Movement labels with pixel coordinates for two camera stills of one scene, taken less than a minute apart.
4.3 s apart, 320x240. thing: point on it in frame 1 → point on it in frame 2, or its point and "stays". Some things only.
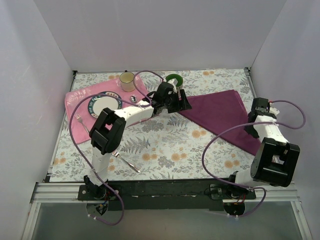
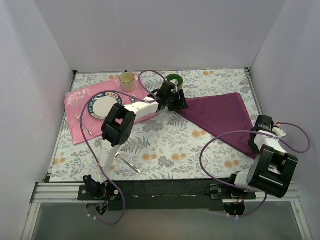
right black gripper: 251,129 → 252,144
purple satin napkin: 220,110 stays
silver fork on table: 117,154 stays
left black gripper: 179,100 stays
